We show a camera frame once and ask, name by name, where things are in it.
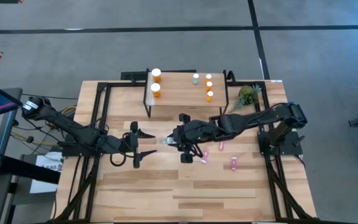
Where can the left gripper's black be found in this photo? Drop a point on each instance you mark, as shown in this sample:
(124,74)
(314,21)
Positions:
(126,144)

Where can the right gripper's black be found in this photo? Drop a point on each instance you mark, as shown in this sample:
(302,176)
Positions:
(194,133)

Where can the green medicine bottle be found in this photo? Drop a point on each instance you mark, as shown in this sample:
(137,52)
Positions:
(195,76)
(163,141)

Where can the pink medicine bottle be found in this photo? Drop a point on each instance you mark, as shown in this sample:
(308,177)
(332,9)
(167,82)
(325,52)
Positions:
(234,164)
(204,157)
(221,146)

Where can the large orange medicine bottle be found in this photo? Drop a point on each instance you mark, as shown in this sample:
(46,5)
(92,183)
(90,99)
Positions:
(156,72)
(155,87)

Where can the small orange medicine bottle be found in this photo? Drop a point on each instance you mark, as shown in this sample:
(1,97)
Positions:
(209,84)
(208,76)
(210,94)

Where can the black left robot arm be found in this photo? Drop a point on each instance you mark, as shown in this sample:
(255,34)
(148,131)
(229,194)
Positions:
(73,132)

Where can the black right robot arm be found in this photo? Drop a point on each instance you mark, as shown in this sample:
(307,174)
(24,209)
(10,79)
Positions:
(253,119)

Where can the wooden shelf with black legs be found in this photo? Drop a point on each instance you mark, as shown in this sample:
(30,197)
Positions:
(179,93)

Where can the black power strip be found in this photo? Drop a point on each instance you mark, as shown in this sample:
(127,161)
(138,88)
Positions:
(132,75)

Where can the green potted artificial plant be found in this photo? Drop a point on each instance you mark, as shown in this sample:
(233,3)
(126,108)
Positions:
(247,95)

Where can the white paper sheet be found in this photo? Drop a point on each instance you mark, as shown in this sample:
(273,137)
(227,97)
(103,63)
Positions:
(50,160)

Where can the black metal beam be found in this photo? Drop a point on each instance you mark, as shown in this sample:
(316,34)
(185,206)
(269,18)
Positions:
(26,169)

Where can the grey monitor stand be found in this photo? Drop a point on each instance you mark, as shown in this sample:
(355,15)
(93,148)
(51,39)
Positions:
(6,140)

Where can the left arm's black base plate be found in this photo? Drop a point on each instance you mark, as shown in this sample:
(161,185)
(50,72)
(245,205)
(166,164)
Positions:
(82,152)

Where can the right arm's black base plate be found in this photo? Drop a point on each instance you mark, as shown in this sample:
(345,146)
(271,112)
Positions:
(294,149)

